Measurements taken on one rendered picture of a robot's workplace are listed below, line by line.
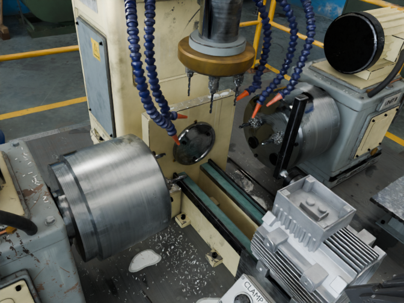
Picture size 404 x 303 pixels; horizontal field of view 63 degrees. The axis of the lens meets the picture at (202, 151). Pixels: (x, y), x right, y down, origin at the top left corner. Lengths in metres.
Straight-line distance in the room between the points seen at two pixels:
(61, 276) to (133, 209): 0.18
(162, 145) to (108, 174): 0.28
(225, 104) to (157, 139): 0.24
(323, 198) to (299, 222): 0.10
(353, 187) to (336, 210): 0.60
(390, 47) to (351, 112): 0.23
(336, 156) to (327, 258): 0.56
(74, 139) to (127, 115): 0.48
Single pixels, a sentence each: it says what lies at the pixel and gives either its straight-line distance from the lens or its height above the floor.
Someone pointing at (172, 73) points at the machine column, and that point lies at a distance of 1.00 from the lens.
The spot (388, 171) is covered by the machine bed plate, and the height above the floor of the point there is 0.80.
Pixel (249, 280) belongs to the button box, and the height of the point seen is 1.09.
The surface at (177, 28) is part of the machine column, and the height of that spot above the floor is 1.32.
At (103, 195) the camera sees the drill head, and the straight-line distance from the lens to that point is 0.68.
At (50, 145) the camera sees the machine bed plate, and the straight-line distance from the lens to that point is 1.41.
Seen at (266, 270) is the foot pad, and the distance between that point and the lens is 0.77.
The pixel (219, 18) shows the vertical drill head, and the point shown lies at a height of 1.41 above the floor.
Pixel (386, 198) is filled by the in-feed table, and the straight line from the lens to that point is 1.17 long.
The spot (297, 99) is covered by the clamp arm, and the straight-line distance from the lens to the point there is 0.82.
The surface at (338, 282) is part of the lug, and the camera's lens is 0.68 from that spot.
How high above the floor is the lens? 1.61
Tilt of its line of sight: 38 degrees down
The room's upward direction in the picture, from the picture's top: 5 degrees clockwise
